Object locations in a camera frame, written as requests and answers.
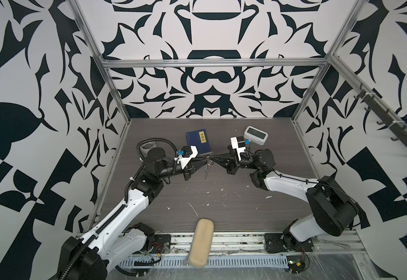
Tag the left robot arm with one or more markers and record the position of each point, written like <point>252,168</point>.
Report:
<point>102,248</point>

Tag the white digital clock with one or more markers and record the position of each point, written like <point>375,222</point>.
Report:
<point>255,135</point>

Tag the wall hook rail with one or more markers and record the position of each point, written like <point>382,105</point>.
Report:
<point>388,118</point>

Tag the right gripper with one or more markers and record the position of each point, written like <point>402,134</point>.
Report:
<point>232,165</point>

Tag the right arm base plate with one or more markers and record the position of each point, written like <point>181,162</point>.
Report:
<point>283,243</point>

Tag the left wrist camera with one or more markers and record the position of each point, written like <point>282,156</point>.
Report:
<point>185,155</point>

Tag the blue book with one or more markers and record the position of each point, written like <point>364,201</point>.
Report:
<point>199,138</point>

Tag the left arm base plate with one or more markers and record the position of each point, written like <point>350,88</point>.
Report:
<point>158,243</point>

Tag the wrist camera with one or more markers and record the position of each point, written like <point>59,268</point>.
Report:
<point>185,155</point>
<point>239,144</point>

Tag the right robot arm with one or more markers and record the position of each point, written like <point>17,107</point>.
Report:
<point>332,210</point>

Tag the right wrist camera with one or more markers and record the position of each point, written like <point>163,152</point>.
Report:
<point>239,144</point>

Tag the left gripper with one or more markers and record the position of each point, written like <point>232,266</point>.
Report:
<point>191,167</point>

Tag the beige wrist rest pad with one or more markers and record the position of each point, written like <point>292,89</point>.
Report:
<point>201,244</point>

